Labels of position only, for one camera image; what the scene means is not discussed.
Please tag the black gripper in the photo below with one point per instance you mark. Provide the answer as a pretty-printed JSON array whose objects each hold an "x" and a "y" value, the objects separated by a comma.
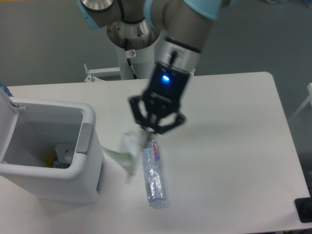
[{"x": 161, "y": 98}]

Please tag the clear plastic water bottle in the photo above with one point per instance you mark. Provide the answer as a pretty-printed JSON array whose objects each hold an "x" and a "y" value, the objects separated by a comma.
[{"x": 153, "y": 174}]

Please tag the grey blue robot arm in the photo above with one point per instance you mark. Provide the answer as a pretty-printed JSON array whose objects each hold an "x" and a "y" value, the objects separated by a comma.
[{"x": 160, "y": 40}]

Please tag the white trash can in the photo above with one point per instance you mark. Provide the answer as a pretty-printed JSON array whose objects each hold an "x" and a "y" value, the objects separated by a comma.
[{"x": 30, "y": 130}]

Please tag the blue bottle behind can lid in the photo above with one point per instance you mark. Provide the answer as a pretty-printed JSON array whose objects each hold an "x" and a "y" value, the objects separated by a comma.
[{"x": 6, "y": 90}]

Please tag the black device at table edge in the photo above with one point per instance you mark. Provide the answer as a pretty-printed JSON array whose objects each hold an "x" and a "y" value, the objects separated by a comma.
[{"x": 304, "y": 209}]

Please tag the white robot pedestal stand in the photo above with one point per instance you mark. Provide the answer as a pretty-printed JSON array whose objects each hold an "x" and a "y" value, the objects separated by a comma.
[{"x": 135, "y": 48}]

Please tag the white frame at right edge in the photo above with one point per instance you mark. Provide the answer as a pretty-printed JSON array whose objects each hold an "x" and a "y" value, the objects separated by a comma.
[{"x": 307, "y": 101}]

